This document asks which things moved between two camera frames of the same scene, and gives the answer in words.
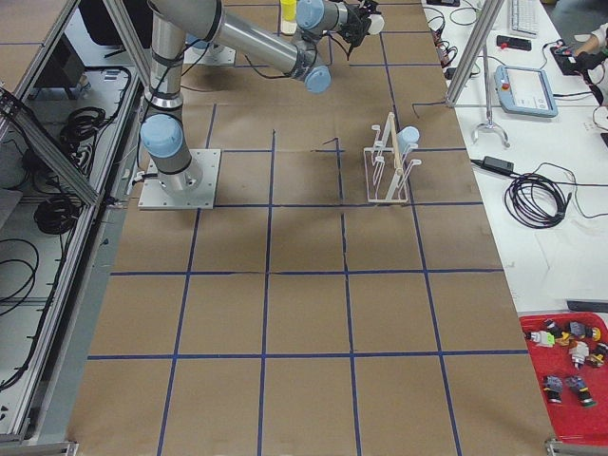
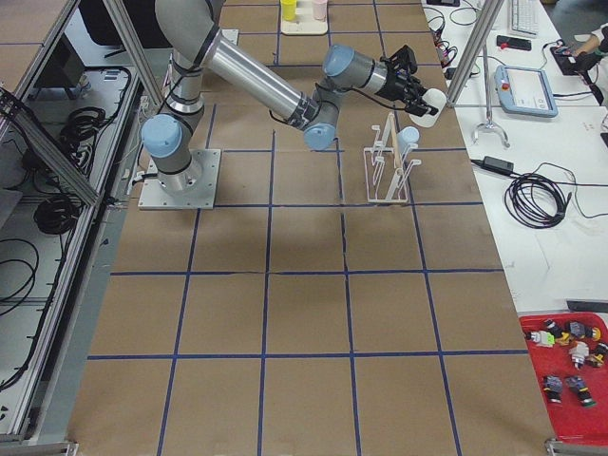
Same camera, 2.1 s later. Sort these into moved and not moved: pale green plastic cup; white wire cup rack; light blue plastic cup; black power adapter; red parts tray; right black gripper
Moved: pale green plastic cup; right black gripper
Not moved: white wire cup rack; black power adapter; red parts tray; light blue plastic cup
